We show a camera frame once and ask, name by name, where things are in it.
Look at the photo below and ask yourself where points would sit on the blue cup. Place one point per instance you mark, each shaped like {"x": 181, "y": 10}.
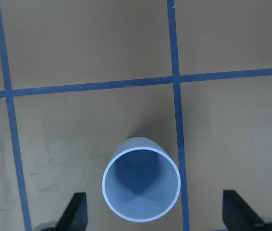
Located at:
{"x": 141, "y": 182}

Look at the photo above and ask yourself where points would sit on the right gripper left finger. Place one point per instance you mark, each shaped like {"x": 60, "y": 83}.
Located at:
{"x": 75, "y": 216}

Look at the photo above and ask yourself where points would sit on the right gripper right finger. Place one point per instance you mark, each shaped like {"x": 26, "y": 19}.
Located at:
{"x": 237, "y": 215}

